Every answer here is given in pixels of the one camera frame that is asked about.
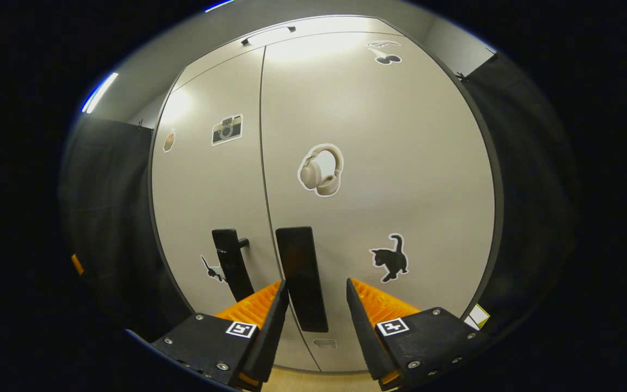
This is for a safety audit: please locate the black drawer handle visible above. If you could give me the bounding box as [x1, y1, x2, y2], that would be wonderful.
[241, 26, 297, 46]

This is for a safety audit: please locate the beige double-door shoe cabinet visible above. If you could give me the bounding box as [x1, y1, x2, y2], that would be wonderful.
[147, 15, 505, 376]

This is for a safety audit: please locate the cabinet door with camera sticker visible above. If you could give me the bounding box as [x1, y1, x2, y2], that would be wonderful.
[150, 46, 322, 372]

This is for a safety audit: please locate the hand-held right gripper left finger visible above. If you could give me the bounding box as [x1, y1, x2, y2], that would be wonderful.
[150, 279, 291, 391]

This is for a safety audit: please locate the yellow book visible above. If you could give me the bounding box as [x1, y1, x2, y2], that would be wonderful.
[463, 304, 491, 331]

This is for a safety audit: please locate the cabinet door with headphone sticker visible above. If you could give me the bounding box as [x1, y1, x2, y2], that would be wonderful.
[259, 32, 496, 373]

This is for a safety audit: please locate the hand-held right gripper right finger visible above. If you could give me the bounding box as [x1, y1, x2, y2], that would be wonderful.
[346, 278, 488, 390]

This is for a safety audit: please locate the ceiling light strip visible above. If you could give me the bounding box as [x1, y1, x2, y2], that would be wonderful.
[82, 72, 119, 114]

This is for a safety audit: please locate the black door handle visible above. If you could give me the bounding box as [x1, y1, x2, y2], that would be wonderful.
[212, 229, 255, 303]
[275, 226, 329, 333]

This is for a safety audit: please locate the beige cabinet drawer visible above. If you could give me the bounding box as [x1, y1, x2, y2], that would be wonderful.
[172, 15, 401, 92]

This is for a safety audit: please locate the black backdrop cloth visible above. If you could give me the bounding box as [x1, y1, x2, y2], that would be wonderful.
[60, 52, 581, 344]

